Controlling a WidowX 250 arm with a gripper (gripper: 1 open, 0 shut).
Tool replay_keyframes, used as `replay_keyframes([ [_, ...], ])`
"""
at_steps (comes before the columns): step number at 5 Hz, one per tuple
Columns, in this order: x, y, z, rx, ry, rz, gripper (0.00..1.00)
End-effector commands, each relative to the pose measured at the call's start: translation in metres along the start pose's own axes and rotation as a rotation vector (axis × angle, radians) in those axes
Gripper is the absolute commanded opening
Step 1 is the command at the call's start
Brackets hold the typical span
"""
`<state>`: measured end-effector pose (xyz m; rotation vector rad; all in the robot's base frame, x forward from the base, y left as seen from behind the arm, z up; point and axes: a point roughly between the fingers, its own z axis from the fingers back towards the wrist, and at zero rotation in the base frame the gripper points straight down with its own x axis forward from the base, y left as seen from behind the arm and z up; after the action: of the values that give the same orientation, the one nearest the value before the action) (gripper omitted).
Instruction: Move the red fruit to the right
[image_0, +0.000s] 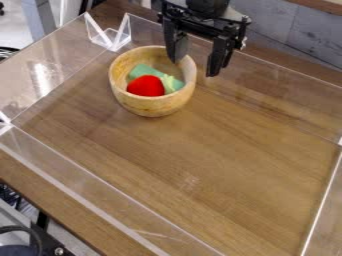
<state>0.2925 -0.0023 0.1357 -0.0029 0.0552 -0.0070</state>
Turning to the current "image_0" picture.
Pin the wooden bowl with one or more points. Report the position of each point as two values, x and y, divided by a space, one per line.
153 56

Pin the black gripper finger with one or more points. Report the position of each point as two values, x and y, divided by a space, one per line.
176 40
220 57

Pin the green rectangular block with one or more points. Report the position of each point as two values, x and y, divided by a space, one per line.
172 83

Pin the clear acrylic tray enclosure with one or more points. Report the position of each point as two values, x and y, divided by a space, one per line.
233 177

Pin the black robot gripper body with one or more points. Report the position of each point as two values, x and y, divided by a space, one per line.
208 18

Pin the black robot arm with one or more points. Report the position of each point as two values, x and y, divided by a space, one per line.
212 20

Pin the black table clamp bracket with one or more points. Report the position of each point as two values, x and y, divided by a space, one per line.
53 246

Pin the clear acrylic corner bracket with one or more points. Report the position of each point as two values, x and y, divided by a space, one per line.
109 38

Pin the red plush strawberry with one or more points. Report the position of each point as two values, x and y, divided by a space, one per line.
146 85

